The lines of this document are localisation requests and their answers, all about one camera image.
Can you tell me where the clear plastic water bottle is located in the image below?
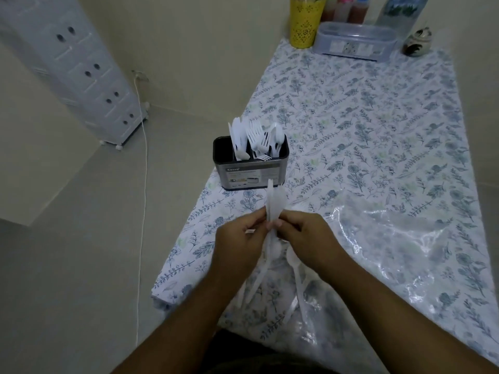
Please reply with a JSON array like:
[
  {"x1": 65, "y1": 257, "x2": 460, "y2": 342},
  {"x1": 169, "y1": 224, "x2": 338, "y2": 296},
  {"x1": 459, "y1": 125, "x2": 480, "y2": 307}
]
[{"x1": 375, "y1": 0, "x2": 430, "y2": 39}]

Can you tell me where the white plastic spoon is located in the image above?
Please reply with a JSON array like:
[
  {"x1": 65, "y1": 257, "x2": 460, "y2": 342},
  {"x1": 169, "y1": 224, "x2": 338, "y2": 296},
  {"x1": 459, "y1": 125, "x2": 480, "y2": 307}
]
[{"x1": 286, "y1": 245, "x2": 309, "y2": 324}]

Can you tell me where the bunch of white plastic cutlery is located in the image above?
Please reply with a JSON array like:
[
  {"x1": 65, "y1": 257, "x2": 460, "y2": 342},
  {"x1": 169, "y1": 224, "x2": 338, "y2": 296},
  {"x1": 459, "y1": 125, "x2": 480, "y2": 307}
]
[{"x1": 228, "y1": 117, "x2": 285, "y2": 162}]

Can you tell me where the sauce bottle with green cap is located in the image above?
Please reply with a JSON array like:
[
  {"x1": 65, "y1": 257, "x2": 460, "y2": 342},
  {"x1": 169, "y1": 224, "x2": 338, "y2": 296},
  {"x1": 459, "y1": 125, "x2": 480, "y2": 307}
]
[{"x1": 320, "y1": 0, "x2": 339, "y2": 23}]

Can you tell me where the black metal cutlery holder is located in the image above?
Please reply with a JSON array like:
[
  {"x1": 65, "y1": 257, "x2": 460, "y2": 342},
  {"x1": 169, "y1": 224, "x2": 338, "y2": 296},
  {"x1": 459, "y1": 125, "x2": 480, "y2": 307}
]
[{"x1": 213, "y1": 134, "x2": 290, "y2": 191}]

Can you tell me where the person's right forearm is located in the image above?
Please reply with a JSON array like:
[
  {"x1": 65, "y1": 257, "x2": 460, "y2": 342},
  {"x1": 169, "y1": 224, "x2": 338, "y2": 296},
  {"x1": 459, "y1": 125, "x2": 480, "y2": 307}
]
[{"x1": 312, "y1": 251, "x2": 499, "y2": 374}]

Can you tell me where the floral blue white tablecloth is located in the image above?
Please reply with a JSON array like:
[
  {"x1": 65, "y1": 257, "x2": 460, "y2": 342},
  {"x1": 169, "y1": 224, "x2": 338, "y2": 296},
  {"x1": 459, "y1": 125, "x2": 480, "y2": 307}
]
[{"x1": 151, "y1": 37, "x2": 499, "y2": 366}]

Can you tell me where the white power cable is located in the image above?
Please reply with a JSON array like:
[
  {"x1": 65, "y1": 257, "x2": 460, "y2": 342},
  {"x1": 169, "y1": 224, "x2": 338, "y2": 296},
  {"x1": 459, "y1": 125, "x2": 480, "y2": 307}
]
[{"x1": 133, "y1": 72, "x2": 149, "y2": 347}]

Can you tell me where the person's left hand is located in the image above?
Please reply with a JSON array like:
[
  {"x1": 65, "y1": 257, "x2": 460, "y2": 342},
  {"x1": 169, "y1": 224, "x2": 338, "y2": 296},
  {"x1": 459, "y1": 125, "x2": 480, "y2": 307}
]
[{"x1": 210, "y1": 208, "x2": 270, "y2": 286}]

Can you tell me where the clear plastic bag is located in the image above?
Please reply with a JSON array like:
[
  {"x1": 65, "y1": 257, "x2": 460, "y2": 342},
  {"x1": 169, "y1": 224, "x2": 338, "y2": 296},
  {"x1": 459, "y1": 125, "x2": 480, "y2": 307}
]
[{"x1": 269, "y1": 195, "x2": 496, "y2": 372}]

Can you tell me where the small painted ceramic jar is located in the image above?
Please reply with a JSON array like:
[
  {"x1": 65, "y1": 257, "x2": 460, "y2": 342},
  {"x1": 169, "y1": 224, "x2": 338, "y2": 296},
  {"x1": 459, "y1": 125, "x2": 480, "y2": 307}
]
[{"x1": 403, "y1": 27, "x2": 432, "y2": 57}]

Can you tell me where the yellow perforated utensil holder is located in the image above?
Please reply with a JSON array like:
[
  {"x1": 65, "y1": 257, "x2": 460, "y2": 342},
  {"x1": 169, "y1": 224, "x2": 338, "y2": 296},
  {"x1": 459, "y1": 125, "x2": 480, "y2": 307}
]
[{"x1": 289, "y1": 0, "x2": 327, "y2": 49}]

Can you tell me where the person's left forearm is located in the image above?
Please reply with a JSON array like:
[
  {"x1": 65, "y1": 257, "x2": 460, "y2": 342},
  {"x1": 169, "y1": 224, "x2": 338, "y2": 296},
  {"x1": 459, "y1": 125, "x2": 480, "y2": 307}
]
[{"x1": 111, "y1": 265, "x2": 252, "y2": 374}]

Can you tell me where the person's right hand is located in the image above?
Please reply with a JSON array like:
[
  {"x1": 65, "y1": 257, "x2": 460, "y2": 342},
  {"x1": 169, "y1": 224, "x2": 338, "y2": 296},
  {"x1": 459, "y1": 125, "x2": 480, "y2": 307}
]
[{"x1": 267, "y1": 210, "x2": 349, "y2": 275}]

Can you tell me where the sauce bottle with pink cap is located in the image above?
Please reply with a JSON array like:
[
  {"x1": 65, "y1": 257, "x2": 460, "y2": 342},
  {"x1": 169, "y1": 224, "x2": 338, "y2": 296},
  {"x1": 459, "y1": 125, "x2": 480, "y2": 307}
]
[{"x1": 334, "y1": 0, "x2": 354, "y2": 24}]

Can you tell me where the sauce bottle with blue cap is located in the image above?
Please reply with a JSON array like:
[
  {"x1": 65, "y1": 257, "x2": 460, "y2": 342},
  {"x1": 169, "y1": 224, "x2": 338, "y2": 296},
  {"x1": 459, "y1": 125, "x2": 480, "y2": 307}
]
[{"x1": 348, "y1": 0, "x2": 370, "y2": 24}]

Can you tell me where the white plastic drawer cabinet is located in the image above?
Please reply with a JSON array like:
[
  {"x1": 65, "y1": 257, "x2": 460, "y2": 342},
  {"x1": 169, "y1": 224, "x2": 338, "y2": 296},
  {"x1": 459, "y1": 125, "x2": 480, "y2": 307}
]
[{"x1": 0, "y1": 0, "x2": 150, "y2": 151}]

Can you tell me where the clear lidded plastic container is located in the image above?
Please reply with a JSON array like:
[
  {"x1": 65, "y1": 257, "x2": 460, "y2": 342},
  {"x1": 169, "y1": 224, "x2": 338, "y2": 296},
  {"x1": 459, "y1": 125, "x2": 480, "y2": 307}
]
[{"x1": 314, "y1": 22, "x2": 398, "y2": 63}]

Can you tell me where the clear-wrapped white cutlery packet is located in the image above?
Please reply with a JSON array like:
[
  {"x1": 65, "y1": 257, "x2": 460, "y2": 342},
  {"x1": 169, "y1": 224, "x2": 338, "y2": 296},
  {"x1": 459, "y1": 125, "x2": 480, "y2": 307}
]
[{"x1": 236, "y1": 178, "x2": 289, "y2": 309}]

